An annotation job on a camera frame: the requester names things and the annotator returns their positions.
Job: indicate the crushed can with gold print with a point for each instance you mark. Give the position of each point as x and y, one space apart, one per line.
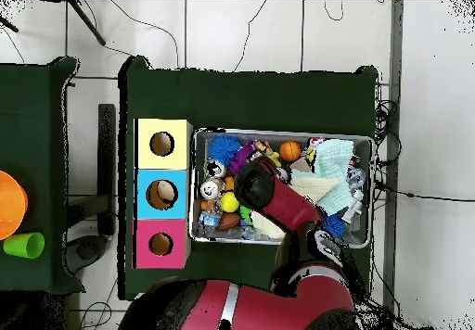
210 188

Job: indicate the wooden three-hole box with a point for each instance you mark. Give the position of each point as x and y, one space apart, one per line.
174 211

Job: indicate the orange toy basketball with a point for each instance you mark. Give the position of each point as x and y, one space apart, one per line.
290 151

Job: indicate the grey floor base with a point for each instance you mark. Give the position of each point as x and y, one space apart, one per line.
87 252

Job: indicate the black tripod leg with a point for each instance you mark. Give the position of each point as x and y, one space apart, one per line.
87 22
9 26

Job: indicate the mint green waffle cloth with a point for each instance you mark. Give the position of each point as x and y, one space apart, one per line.
334 159

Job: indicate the purple spiky ball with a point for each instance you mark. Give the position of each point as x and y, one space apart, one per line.
237 159

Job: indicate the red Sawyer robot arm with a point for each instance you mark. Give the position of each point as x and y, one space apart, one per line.
289 204

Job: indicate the blue fuzzy ball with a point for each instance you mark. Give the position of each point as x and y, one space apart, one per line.
224 150

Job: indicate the green plastic cup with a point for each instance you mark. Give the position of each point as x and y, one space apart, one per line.
22 246

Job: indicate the small blue spiky ball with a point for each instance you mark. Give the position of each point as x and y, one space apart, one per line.
336 226

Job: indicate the brown toy football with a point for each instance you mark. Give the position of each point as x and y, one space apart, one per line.
227 221

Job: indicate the silver mesh bin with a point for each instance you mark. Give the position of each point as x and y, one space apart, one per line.
199 148

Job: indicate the dark green tablecloth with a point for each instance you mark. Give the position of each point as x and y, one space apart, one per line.
241 100
29 122

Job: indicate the yellow ball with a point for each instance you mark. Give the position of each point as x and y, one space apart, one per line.
230 202

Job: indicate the cream waffle cloth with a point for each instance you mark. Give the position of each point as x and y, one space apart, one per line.
315 187

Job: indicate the orange bowl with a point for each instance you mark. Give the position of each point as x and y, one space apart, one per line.
11 204

